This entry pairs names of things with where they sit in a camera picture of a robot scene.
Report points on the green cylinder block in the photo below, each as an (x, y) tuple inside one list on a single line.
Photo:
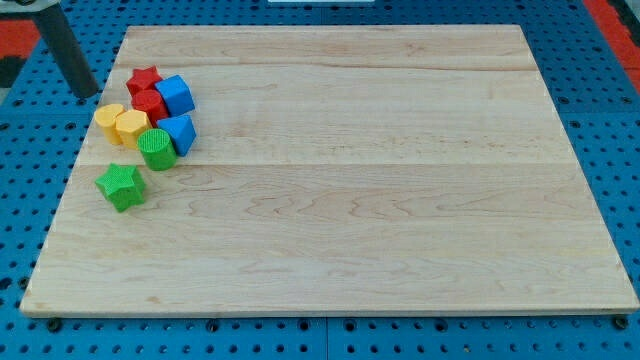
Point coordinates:
[(157, 149)]

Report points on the red star block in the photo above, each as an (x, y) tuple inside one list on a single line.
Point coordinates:
[(142, 79)]

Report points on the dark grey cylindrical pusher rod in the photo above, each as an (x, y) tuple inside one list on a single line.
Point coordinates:
[(56, 31)]

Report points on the yellow hexagon block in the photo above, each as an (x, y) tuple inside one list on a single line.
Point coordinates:
[(130, 125)]

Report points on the red cylinder block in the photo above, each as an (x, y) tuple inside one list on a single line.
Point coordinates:
[(152, 103)]

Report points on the blue cube block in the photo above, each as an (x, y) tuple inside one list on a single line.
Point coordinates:
[(176, 95)]

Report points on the yellow heart block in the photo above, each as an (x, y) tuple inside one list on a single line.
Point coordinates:
[(105, 118)]

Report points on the green star block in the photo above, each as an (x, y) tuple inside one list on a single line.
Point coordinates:
[(122, 185)]

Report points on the wooden board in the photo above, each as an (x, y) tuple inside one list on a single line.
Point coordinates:
[(398, 171)]

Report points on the blue triangle block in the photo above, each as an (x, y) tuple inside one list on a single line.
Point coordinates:
[(181, 131)]

